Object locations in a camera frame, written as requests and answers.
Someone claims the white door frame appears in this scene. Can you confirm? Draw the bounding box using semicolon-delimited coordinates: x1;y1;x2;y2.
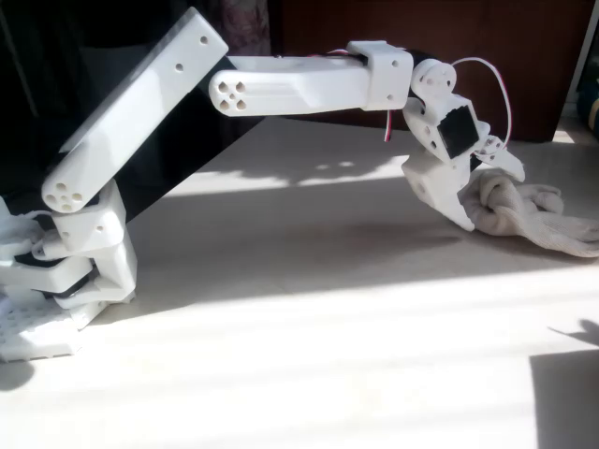
554;0;599;123

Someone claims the dark floral curtain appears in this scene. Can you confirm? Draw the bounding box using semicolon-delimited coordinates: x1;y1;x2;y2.
205;0;272;55

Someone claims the red white black servo cable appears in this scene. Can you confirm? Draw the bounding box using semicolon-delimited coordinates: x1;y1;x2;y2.
451;56;514;151
325;46;399;145

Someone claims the white perforated base plate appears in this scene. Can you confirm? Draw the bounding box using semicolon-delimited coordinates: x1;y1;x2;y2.
0;298;85;364

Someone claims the dark brown wooden cabinet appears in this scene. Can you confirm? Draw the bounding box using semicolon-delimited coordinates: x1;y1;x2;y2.
270;0;595;144

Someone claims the white knitted work glove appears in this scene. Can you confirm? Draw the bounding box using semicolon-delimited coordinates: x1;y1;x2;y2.
458;168;599;259

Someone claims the dark blue yellow object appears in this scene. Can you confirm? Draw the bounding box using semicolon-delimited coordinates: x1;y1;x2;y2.
575;77;599;127

